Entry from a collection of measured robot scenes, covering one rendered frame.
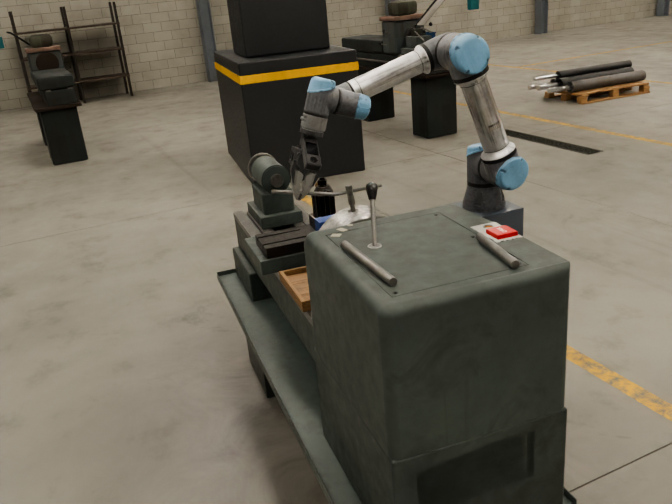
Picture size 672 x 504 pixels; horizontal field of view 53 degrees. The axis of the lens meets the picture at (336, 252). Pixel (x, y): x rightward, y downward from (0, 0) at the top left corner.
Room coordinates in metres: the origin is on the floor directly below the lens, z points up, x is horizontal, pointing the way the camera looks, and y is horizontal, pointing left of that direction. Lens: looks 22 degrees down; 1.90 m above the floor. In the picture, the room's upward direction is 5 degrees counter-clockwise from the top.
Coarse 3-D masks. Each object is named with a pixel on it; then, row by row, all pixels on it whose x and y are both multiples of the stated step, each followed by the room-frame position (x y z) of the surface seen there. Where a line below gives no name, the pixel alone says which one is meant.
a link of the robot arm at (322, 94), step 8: (312, 80) 2.01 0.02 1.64; (320, 80) 2.00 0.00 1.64; (328, 80) 2.00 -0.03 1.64; (312, 88) 2.00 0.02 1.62; (320, 88) 1.99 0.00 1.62; (328, 88) 2.00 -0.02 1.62; (336, 88) 2.03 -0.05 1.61; (312, 96) 1.99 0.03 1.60; (320, 96) 1.99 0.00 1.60; (328, 96) 1.99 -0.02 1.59; (336, 96) 2.00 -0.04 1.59; (312, 104) 1.99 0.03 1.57; (320, 104) 1.99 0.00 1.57; (328, 104) 2.00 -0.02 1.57; (336, 104) 2.00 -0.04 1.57; (304, 112) 2.00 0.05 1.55; (312, 112) 1.98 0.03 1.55; (320, 112) 1.99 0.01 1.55; (328, 112) 2.01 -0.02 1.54
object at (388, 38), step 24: (408, 0) 8.90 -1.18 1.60; (384, 24) 8.96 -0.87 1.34; (408, 24) 8.82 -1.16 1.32; (432, 24) 8.28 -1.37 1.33; (360, 48) 9.63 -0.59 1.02; (384, 48) 9.00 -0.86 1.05; (408, 48) 8.46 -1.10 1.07; (360, 72) 9.76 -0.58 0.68; (432, 72) 8.20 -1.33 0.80; (384, 96) 9.75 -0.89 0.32; (432, 96) 8.26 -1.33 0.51; (432, 120) 8.26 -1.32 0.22; (456, 120) 8.40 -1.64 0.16
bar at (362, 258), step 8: (344, 240) 1.65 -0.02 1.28; (344, 248) 1.62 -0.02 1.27; (352, 248) 1.59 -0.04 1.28; (360, 256) 1.53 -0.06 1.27; (368, 264) 1.48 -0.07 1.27; (376, 264) 1.47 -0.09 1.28; (376, 272) 1.44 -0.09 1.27; (384, 272) 1.42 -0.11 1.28; (384, 280) 1.40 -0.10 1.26; (392, 280) 1.38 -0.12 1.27
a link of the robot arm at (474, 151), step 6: (474, 144) 2.35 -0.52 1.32; (480, 144) 2.33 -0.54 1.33; (468, 150) 2.32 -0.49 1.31; (474, 150) 2.29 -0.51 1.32; (480, 150) 2.28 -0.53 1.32; (468, 156) 2.32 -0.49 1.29; (474, 156) 2.29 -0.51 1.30; (480, 156) 2.27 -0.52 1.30; (468, 162) 2.32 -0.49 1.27; (474, 162) 2.28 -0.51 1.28; (480, 162) 2.25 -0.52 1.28; (468, 168) 2.32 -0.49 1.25; (474, 168) 2.28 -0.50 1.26; (468, 174) 2.32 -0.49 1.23; (474, 174) 2.29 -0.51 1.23; (480, 174) 2.25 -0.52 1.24; (468, 180) 2.32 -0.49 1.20; (474, 180) 2.29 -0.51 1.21; (480, 180) 2.28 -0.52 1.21
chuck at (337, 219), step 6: (342, 210) 2.03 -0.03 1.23; (348, 210) 2.01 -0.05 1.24; (360, 210) 2.00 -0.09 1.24; (366, 210) 2.00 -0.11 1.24; (378, 210) 2.02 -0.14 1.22; (336, 216) 2.00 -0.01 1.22; (342, 216) 1.98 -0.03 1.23; (348, 216) 1.97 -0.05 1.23; (330, 222) 1.99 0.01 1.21; (336, 222) 1.97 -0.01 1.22; (342, 222) 1.95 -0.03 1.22; (324, 228) 1.99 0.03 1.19
